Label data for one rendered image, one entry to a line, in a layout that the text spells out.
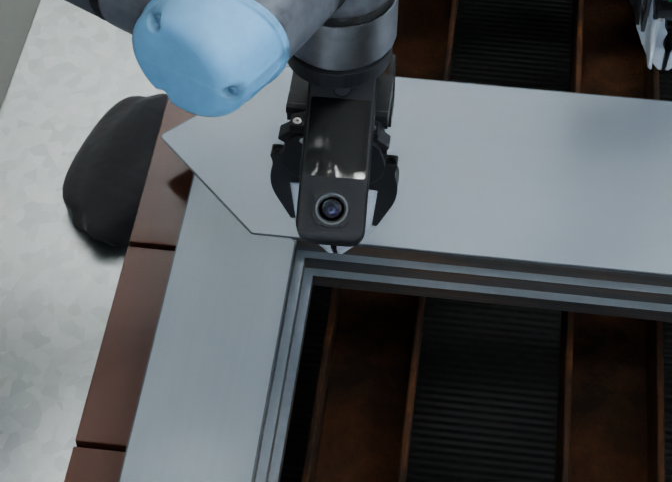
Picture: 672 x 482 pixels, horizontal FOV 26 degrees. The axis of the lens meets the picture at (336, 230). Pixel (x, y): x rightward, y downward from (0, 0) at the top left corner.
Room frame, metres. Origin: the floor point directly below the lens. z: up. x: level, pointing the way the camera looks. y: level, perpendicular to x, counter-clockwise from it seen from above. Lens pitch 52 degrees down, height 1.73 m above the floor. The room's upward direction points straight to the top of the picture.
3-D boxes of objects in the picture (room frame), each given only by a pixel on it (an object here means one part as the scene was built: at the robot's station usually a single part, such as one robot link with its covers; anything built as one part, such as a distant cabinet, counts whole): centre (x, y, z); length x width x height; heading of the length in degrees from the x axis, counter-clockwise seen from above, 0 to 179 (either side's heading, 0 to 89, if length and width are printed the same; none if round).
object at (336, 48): (0.69, 0.00, 1.08); 0.08 x 0.08 x 0.05
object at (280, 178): (0.67, 0.02, 0.94); 0.05 x 0.02 x 0.09; 83
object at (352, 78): (0.69, 0.00, 1.00); 0.09 x 0.08 x 0.12; 173
